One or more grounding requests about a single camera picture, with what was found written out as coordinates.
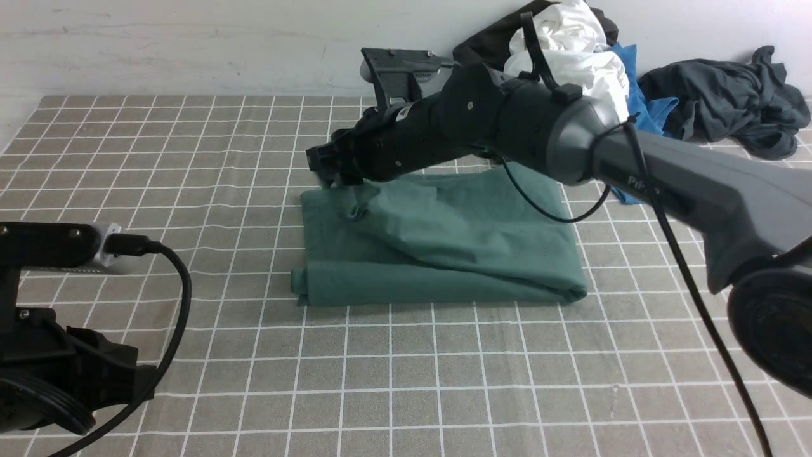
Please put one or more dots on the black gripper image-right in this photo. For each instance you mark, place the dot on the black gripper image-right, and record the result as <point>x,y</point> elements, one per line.
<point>380,147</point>

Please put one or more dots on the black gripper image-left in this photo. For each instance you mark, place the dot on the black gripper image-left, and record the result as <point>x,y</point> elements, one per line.
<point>80,362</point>

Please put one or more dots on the green long-sleeved shirt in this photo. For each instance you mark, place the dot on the green long-sleeved shirt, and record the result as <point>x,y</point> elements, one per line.
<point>492,237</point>

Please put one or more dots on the white crumpled shirt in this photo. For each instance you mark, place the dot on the white crumpled shirt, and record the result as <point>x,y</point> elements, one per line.
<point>575,47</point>

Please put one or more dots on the blue t-shirt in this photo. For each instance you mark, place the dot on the blue t-shirt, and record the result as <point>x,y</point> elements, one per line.
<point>651,113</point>

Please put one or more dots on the grey checkered tablecloth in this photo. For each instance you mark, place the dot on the grey checkered tablecloth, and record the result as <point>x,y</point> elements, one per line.
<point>627,371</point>

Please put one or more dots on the black crumpled garment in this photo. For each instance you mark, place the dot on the black crumpled garment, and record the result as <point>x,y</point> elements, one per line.
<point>509,43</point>

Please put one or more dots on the dark grey crumpled garment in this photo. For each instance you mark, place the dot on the dark grey crumpled garment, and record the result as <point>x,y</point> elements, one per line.
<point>752,103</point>

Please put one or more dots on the black cable image-right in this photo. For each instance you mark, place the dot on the black cable image-right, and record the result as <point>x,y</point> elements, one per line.
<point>685,266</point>

